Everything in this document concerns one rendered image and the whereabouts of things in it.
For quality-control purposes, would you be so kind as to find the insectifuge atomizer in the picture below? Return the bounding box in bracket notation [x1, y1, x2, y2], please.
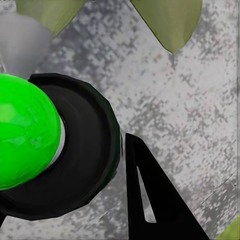
[0, 11, 123, 221]

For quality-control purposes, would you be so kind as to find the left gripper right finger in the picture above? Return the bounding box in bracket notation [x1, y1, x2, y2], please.
[125, 133, 210, 240]

